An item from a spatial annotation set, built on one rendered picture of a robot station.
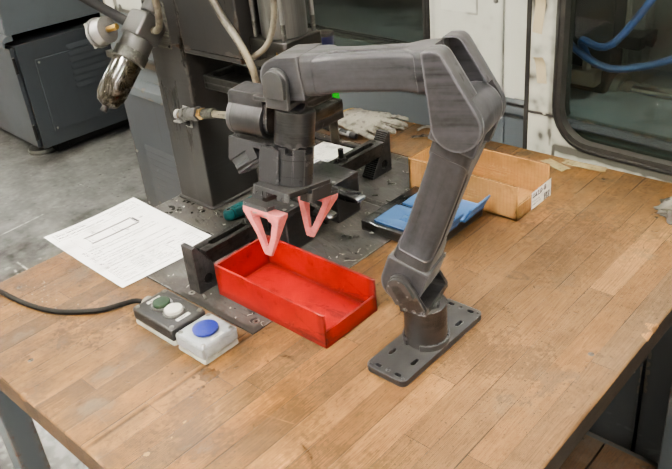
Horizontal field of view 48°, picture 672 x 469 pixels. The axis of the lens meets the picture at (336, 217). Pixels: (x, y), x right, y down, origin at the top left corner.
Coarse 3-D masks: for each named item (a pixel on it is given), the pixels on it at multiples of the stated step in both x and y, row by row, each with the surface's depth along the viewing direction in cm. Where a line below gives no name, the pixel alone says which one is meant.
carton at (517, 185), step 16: (416, 160) 151; (480, 160) 154; (496, 160) 152; (512, 160) 149; (528, 160) 146; (416, 176) 153; (480, 176) 156; (496, 176) 153; (512, 176) 151; (528, 176) 148; (544, 176) 145; (464, 192) 146; (480, 192) 143; (496, 192) 140; (512, 192) 138; (528, 192) 148; (544, 192) 145; (496, 208) 142; (512, 208) 139; (528, 208) 142
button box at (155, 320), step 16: (32, 304) 128; (112, 304) 126; (128, 304) 126; (144, 304) 121; (192, 304) 120; (144, 320) 120; (160, 320) 117; (176, 320) 117; (192, 320) 117; (160, 336) 118
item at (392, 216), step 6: (390, 210) 143; (396, 210) 143; (402, 210) 143; (408, 210) 142; (384, 216) 141; (390, 216) 141; (396, 216) 141; (462, 216) 135; (384, 222) 139; (390, 222) 139; (396, 222) 139; (402, 222) 139; (456, 222) 135; (402, 228) 137; (450, 228) 134
